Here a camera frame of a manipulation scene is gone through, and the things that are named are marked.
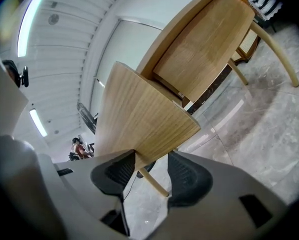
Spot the black white striped blanket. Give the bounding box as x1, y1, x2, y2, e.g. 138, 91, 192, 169
247, 0, 283, 20

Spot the wooden coffee table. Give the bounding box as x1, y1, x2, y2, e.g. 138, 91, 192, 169
94, 0, 299, 198

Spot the black fan cable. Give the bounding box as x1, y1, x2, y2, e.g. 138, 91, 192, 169
122, 173, 138, 202

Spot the black standing fan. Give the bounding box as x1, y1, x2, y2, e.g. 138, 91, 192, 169
76, 101, 157, 179

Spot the long ceiling light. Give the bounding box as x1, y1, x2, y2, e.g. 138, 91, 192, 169
16, 0, 50, 58

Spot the short ceiling light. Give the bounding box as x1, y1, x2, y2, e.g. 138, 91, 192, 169
29, 108, 49, 138

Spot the black head-worn camera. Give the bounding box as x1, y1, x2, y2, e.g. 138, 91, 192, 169
19, 66, 30, 88

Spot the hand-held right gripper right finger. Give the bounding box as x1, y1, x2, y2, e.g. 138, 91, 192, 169
139, 150, 290, 240

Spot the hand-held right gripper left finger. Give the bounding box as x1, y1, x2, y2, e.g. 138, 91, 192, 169
36, 148, 138, 237

